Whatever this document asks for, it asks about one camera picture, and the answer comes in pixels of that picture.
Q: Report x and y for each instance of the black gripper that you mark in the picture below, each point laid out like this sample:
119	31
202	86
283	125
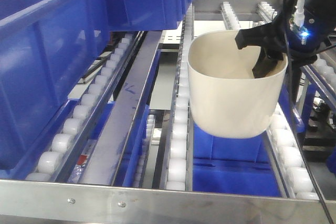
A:
301	31

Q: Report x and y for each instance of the white plastic bin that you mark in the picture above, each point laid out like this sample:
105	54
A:
225	98

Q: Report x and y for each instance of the blue bin lower layer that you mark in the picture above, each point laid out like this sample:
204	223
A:
232	165

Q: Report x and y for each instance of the near left blue bin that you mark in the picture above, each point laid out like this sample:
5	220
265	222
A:
46	46

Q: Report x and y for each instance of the stainless steel shelf rack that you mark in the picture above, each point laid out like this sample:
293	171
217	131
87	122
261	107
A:
59	202

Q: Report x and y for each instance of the white roller track right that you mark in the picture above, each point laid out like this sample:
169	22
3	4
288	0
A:
289	159

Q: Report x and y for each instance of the white roller track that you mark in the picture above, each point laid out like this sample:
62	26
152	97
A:
289	159
65	144
179	165

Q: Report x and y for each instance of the white roller track middle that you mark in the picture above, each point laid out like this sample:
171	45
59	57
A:
179	165

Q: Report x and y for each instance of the white roller track left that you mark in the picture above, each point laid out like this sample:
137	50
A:
65	144

